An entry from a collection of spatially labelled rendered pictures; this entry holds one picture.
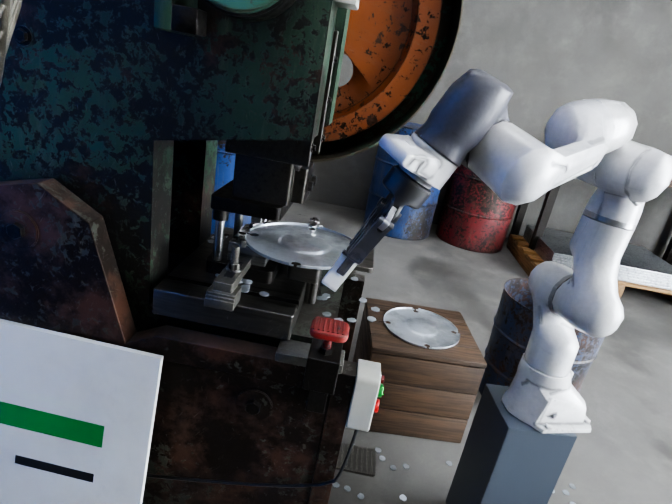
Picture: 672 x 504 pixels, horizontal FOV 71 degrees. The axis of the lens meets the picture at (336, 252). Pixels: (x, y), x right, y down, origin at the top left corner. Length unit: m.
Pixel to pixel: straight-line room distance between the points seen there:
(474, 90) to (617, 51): 4.08
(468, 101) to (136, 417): 0.88
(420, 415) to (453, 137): 1.26
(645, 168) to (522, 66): 3.52
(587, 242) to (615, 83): 3.66
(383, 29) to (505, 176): 0.81
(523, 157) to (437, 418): 1.26
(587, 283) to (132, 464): 1.06
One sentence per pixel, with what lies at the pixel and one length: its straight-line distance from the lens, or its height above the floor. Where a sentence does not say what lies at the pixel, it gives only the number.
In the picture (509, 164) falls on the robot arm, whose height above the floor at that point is 1.10.
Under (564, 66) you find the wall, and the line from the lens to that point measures 4.64.
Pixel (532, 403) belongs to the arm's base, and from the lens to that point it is 1.33.
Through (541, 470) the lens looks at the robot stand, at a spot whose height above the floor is 0.33.
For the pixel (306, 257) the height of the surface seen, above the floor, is 0.78.
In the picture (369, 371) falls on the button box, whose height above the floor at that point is 0.63.
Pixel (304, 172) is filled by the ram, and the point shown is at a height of 0.97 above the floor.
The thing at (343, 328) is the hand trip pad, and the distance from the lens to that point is 0.86.
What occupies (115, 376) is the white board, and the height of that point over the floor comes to 0.53.
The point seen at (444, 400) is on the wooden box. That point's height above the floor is 0.18.
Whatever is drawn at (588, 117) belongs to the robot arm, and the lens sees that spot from 0.95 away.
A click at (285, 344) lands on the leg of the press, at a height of 0.64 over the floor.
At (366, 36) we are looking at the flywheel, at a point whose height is 1.29.
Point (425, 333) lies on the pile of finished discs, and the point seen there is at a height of 0.36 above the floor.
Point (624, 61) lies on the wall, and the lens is 4.81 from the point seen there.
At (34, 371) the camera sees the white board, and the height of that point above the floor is 0.50.
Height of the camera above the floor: 1.19
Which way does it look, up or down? 21 degrees down
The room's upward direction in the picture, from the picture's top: 10 degrees clockwise
